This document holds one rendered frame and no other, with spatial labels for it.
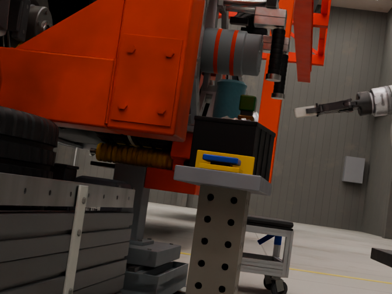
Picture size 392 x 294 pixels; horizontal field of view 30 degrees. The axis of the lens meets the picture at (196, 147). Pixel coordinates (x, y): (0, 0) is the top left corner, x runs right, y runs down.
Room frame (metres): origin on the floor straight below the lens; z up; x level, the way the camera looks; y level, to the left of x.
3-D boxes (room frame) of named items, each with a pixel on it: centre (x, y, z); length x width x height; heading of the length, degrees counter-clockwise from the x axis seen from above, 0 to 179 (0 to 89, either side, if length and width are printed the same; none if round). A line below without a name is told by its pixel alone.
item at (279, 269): (3.40, -0.27, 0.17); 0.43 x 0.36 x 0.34; 91
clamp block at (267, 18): (2.06, -0.16, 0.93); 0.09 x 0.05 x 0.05; 81
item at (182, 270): (2.25, 0.19, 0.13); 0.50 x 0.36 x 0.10; 171
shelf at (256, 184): (1.62, -0.08, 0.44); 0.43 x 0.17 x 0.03; 171
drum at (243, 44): (2.25, -0.06, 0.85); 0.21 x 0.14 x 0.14; 81
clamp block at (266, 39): (2.40, -0.21, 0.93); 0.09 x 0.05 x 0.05; 81
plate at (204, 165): (1.46, -0.06, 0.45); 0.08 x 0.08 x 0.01; 81
